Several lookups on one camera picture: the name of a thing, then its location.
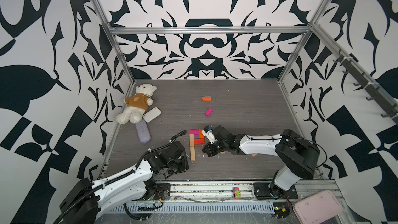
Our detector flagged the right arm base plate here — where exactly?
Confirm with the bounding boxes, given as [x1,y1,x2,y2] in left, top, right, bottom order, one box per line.
[253,183,299,200]

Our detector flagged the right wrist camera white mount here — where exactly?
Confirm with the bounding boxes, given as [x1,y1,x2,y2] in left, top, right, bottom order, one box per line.
[202,125,216,144]

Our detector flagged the red block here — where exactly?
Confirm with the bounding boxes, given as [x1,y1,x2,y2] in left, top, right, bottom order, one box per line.
[194,138,205,145]

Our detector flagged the white rectangular case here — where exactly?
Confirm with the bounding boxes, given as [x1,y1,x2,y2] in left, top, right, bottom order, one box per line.
[143,107,162,123]

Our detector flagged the orange block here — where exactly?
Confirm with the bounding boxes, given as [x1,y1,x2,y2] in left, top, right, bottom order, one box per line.
[199,129,205,139]
[202,96,211,102]

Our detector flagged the white cable duct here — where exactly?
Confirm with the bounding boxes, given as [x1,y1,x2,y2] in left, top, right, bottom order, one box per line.
[126,202,275,214]

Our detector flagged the wall hook rail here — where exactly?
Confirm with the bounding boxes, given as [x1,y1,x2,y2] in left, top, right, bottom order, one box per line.
[332,49,398,124]

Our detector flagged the green circuit board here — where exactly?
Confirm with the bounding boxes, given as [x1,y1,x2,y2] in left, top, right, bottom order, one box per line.
[273,201,293,219]

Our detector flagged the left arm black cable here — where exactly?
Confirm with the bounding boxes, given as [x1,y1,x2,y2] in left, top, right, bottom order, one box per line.
[52,130,189,224]

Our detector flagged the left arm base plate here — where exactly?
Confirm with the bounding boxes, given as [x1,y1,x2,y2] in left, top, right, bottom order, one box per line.
[146,183,171,201]

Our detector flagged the magenta block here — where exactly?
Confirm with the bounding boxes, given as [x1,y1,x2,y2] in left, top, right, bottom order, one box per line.
[205,108,213,117]
[189,130,200,135]

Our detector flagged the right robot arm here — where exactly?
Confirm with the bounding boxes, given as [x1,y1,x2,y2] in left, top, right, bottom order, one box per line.
[202,125,322,195]

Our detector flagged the grey cylindrical pouch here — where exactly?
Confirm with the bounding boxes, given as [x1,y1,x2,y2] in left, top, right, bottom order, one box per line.
[135,119,151,144]

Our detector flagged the pink tray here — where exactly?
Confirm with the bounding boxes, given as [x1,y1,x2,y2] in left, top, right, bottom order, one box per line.
[293,190,343,224]

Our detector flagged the white teddy bear brown shirt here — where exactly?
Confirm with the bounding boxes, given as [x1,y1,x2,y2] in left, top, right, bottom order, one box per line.
[116,84,157,124]

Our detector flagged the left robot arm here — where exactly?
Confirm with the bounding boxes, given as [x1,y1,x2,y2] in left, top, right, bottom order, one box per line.
[55,141,189,224]

